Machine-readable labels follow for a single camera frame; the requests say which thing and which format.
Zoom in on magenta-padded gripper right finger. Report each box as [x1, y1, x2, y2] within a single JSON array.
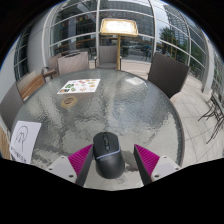
[[133, 143, 183, 186]]

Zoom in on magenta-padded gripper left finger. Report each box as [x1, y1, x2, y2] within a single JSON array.
[[46, 143, 94, 187]]

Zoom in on black computer mouse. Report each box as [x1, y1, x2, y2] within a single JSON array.
[[92, 131, 126, 180]]

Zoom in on white printed mouse pad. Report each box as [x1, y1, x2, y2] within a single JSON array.
[[9, 120, 43, 165]]

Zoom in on laminated picture menu card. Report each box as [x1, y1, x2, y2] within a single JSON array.
[[56, 78, 101, 95]]

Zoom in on wooden slatted bench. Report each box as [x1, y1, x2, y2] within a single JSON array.
[[16, 70, 46, 101], [0, 126, 12, 159]]

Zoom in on green-top metal patio table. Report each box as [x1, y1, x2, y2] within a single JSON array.
[[198, 91, 224, 145]]

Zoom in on brown wicker chair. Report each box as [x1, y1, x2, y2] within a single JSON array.
[[0, 81, 25, 133], [40, 53, 63, 81], [147, 52, 191, 100], [94, 45, 123, 70], [57, 50, 90, 77]]

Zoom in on gold menu display stand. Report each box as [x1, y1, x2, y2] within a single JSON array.
[[99, 18, 139, 71]]

